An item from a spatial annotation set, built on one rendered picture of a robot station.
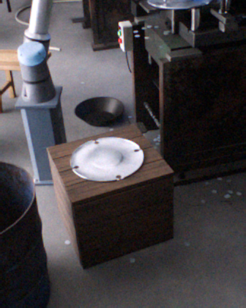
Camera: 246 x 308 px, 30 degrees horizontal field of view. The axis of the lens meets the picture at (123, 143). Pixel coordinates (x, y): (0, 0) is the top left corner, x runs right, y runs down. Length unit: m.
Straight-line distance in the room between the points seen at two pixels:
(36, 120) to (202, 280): 0.98
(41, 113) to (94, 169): 0.44
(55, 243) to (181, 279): 0.55
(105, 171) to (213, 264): 0.56
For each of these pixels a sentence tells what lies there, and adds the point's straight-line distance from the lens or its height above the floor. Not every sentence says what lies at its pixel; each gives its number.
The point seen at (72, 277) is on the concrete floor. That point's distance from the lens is 1.84.
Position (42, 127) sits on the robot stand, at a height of 0.33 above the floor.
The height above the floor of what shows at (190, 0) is 0.79.
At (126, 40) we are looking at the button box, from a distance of 2.33.
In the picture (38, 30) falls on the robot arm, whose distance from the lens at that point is 2.08.
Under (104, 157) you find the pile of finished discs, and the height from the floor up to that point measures 0.36.
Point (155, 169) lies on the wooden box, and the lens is 1.73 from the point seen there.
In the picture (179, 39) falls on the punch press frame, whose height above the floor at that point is 0.64.
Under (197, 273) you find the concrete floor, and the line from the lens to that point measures 1.83.
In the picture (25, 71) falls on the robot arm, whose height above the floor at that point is 0.59.
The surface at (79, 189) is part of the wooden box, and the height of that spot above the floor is 0.35.
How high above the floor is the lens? 1.39
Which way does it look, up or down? 34 degrees down
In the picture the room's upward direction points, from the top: 4 degrees counter-clockwise
